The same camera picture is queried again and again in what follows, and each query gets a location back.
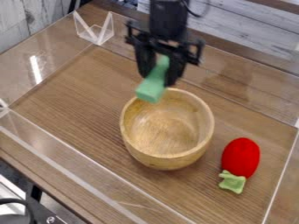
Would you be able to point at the brown wooden bowl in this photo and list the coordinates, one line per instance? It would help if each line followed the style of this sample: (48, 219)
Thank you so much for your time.
(167, 134)

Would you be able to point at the red plush strawberry toy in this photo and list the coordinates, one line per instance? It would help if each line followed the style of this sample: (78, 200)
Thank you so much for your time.
(239, 163)

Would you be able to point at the green rectangular block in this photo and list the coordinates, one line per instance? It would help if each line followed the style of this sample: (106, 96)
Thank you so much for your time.
(151, 88)

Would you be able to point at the clear acrylic corner bracket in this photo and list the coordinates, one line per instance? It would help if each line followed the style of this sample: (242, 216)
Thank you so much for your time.
(95, 34)

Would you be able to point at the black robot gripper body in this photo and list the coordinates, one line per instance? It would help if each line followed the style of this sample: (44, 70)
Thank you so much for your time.
(164, 32)

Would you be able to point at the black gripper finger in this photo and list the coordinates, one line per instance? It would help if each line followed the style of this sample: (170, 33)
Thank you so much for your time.
(175, 69)
(146, 59)

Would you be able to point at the black table leg clamp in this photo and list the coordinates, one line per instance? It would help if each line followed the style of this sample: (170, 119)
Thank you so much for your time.
(43, 215)

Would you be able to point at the clear acrylic tray wall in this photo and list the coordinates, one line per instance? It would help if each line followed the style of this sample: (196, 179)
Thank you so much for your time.
(90, 189)

